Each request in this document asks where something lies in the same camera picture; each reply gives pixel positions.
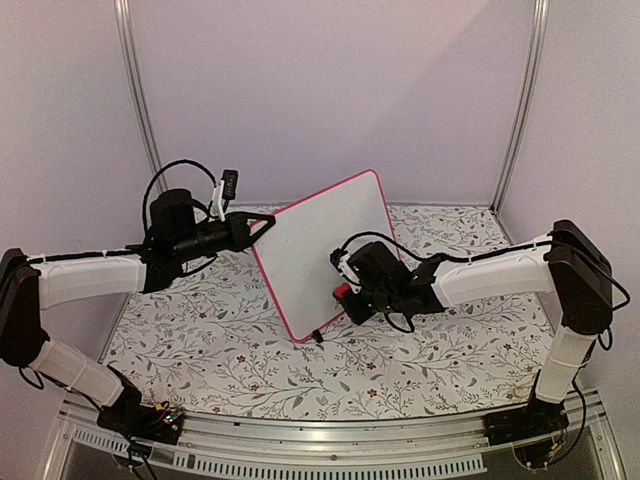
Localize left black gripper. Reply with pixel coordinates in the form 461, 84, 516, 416
173, 211, 276, 264

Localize pink framed whiteboard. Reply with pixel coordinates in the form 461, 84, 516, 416
252, 169, 395, 343

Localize red whiteboard eraser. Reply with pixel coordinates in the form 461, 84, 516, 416
333, 283, 351, 299

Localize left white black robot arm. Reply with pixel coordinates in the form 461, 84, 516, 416
1, 188, 276, 434

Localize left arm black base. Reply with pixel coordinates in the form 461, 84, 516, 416
97, 386, 184, 445

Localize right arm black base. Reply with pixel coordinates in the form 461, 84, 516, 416
482, 398, 587, 471

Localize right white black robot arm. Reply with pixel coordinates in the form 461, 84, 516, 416
330, 220, 615, 436

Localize left black whiteboard foot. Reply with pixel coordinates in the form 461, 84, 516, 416
312, 330, 324, 343

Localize floral patterned table mat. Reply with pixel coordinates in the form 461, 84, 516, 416
97, 202, 569, 420

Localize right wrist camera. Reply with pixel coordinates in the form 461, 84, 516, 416
329, 248, 362, 294

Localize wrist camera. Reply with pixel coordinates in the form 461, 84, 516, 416
329, 248, 362, 294
209, 169, 239, 222

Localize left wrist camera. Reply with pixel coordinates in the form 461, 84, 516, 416
209, 169, 239, 222

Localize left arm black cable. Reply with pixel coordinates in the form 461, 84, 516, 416
141, 159, 221, 241

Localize front aluminium rail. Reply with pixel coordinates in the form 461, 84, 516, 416
43, 389, 630, 479

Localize left aluminium corner post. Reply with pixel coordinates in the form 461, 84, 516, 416
113, 0, 163, 175

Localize aluminium corner post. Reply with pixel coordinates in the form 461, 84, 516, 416
113, 0, 163, 175
491, 0, 549, 215

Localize right aluminium corner post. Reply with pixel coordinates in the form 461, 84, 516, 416
491, 0, 549, 215

